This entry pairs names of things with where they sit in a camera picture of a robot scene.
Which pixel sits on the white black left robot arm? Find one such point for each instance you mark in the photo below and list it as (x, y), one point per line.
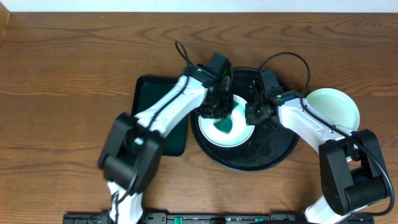
(132, 151)

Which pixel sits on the round black tray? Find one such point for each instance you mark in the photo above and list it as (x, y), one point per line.
(265, 147)

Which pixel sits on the mint green plate front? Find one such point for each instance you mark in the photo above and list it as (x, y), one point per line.
(337, 106)

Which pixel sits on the dark green rectangular tray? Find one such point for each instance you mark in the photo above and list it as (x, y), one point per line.
(149, 90)

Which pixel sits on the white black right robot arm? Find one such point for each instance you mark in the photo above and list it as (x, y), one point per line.
(353, 173)

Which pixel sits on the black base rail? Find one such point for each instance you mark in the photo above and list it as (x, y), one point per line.
(181, 218)

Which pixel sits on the green sponge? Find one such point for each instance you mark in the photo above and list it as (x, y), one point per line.
(224, 125)

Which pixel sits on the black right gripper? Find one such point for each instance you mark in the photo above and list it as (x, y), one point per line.
(250, 117)

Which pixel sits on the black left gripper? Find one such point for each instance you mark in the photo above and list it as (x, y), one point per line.
(217, 106)

